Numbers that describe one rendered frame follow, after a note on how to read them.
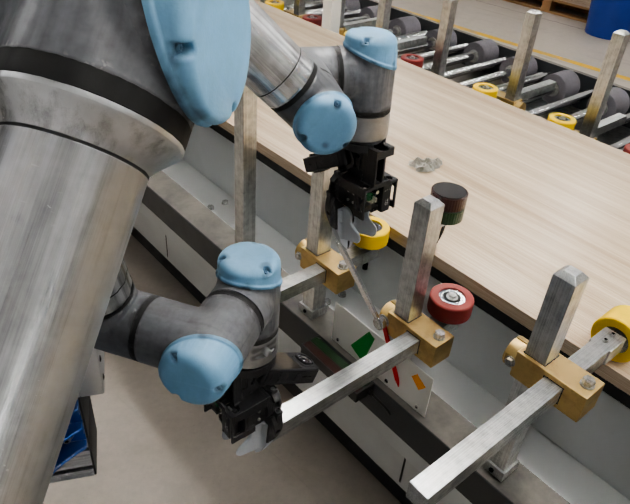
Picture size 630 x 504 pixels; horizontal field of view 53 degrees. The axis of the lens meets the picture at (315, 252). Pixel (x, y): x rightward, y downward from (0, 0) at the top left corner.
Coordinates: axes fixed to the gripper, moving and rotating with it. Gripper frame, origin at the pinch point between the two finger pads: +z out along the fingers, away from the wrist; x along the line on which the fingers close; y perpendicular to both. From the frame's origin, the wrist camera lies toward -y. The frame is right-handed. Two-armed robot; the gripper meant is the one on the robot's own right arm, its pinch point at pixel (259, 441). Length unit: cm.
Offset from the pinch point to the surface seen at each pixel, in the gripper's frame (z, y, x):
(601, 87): -17, -143, -31
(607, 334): -13, -49, 24
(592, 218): -7, -90, 0
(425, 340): -4.2, -33.0, 2.7
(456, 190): -28, -41, -3
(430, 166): -8, -76, -35
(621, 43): -30, -143, -29
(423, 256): -18.6, -34.3, -2.2
